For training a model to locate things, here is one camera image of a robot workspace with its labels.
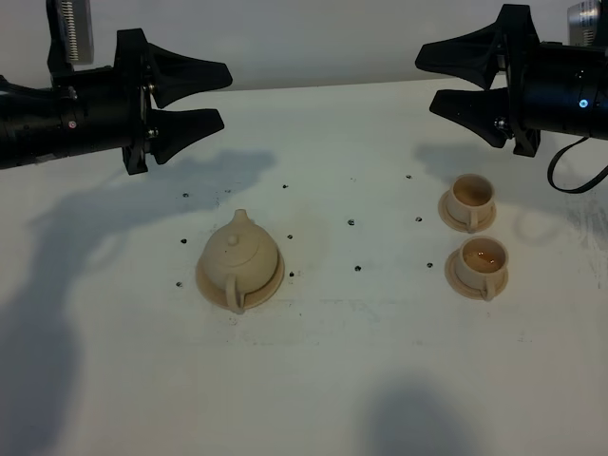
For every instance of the beige teacup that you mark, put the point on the beige teacup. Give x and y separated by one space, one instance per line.
480 266
470 203

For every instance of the near beige cup saucer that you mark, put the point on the near beige cup saucer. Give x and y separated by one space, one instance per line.
453 280

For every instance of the near beige teacup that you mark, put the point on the near beige teacup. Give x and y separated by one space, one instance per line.
480 266

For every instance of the far beige teacup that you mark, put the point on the far beige teacup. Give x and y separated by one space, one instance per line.
470 203

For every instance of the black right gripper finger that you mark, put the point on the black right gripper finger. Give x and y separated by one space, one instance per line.
485 112
471 57

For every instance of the beige teapot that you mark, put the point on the beige teapot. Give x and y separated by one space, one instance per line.
242 248

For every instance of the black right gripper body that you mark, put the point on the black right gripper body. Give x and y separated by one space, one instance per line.
550 85

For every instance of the beige teapot saucer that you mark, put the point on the beige teapot saucer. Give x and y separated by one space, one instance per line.
230 297

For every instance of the beige cup saucer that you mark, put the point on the beige cup saucer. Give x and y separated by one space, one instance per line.
446 214
453 280

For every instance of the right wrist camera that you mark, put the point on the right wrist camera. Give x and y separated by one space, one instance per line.
587 24

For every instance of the far beige cup saucer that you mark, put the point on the far beige cup saucer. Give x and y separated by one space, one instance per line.
446 214

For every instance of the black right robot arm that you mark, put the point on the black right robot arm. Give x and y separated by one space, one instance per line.
599 95

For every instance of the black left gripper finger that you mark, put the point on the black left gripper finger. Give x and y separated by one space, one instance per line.
179 129
175 77

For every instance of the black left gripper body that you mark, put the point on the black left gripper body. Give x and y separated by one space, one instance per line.
105 108

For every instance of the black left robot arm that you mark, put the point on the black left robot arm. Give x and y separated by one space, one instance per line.
30 122

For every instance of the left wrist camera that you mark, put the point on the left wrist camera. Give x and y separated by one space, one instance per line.
71 35

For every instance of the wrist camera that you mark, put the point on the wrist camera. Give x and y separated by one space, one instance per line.
71 35
587 24

